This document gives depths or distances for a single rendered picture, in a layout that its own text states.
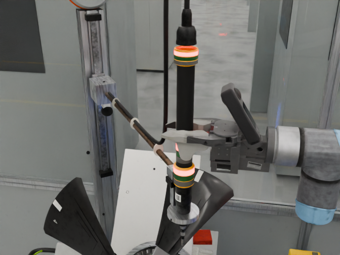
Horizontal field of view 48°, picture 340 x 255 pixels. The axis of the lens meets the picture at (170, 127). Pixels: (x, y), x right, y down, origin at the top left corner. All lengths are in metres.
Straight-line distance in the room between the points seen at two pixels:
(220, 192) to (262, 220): 0.79
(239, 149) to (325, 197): 0.19
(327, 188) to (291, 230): 1.02
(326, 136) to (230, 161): 0.18
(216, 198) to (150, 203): 0.35
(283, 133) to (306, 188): 0.12
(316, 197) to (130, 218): 0.68
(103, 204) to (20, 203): 0.53
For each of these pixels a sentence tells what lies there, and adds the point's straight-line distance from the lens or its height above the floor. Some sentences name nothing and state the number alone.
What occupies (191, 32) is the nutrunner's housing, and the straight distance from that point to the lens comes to 0.67.
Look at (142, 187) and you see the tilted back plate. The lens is 1.27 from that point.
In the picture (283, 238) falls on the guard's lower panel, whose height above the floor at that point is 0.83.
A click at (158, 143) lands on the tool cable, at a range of 0.88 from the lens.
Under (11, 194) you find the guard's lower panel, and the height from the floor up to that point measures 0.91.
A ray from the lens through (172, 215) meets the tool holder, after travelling 0.83.
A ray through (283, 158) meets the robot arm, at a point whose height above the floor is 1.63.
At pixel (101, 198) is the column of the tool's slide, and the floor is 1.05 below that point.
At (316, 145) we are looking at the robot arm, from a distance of 0.73.
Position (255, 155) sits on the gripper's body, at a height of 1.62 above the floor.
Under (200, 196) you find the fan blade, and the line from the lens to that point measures 0.99.
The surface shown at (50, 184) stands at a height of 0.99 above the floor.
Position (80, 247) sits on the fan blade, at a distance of 1.11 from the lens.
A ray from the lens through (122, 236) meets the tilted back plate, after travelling 1.28.
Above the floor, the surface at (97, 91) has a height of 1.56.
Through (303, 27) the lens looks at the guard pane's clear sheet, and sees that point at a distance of 1.42.
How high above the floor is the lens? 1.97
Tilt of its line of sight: 25 degrees down
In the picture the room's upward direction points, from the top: straight up
